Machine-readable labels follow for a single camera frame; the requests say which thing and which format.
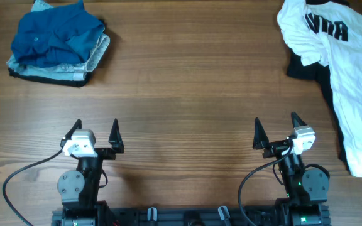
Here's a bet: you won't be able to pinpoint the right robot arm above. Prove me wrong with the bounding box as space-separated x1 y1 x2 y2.
245 112 331 226

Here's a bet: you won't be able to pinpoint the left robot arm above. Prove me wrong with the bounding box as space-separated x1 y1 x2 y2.
52 119 124 226

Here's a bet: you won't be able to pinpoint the black folded garment under stack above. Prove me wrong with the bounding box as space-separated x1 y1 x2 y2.
8 68 92 87

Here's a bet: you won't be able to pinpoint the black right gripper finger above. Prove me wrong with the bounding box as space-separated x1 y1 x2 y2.
253 117 269 149
291 112 307 128

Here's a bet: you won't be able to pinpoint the white Puma t-shirt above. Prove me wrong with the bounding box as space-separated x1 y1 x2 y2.
277 0 362 180

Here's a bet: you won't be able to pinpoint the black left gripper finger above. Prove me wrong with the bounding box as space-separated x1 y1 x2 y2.
60 119 82 147
108 119 124 153

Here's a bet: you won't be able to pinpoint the light denim folded jeans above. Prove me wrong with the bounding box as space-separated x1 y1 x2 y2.
7 1 110 81

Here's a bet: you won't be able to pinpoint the blue folded shirt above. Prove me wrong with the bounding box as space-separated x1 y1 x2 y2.
11 1 105 68

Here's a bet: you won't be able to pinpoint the black t-shirt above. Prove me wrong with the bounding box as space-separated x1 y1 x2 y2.
286 0 362 172

